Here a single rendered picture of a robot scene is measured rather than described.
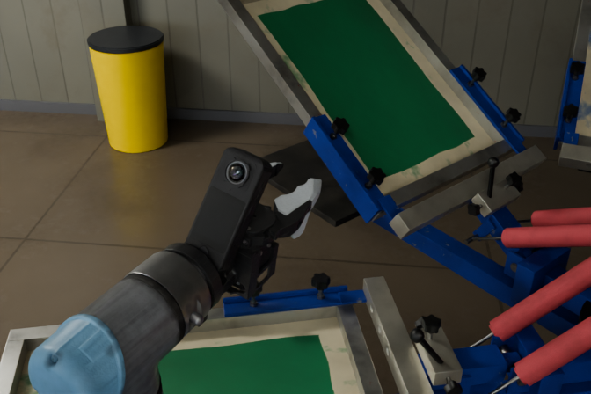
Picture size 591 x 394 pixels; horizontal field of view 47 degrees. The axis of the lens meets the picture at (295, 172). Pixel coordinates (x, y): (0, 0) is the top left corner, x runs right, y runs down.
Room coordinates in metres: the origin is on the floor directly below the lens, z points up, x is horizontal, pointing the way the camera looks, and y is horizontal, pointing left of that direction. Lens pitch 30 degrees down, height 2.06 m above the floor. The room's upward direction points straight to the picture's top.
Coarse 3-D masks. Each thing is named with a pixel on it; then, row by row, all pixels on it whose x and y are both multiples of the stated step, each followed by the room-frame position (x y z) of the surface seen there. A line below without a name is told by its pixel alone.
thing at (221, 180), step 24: (216, 168) 0.55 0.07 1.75; (240, 168) 0.54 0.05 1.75; (264, 168) 0.54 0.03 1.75; (216, 192) 0.54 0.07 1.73; (240, 192) 0.53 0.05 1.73; (216, 216) 0.52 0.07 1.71; (240, 216) 0.52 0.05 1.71; (192, 240) 0.52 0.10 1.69; (216, 240) 0.51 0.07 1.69; (240, 240) 0.52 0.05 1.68; (216, 264) 0.50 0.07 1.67
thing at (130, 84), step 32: (96, 32) 4.10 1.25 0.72; (128, 32) 4.10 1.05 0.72; (160, 32) 4.10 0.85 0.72; (96, 64) 3.87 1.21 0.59; (128, 64) 3.81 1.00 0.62; (160, 64) 3.96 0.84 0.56; (128, 96) 3.81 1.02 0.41; (160, 96) 3.94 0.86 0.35; (128, 128) 3.82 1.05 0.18; (160, 128) 3.93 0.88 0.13
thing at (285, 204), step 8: (304, 184) 0.63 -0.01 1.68; (312, 184) 0.64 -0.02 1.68; (320, 184) 0.65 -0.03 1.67; (296, 192) 0.62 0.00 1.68; (304, 192) 0.62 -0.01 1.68; (312, 192) 0.62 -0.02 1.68; (280, 200) 0.60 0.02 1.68; (288, 200) 0.60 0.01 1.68; (296, 200) 0.60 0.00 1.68; (304, 200) 0.60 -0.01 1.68; (312, 200) 0.61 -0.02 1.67; (280, 208) 0.58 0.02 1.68; (288, 208) 0.59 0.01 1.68; (304, 224) 0.62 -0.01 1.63; (296, 232) 0.61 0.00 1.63
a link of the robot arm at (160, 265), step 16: (160, 256) 0.48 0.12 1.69; (176, 256) 0.48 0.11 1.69; (144, 272) 0.46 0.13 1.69; (160, 272) 0.46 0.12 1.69; (176, 272) 0.46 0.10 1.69; (192, 272) 0.47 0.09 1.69; (176, 288) 0.45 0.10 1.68; (192, 288) 0.46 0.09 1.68; (208, 288) 0.47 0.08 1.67; (192, 304) 0.45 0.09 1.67; (208, 304) 0.46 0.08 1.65; (192, 320) 0.44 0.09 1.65
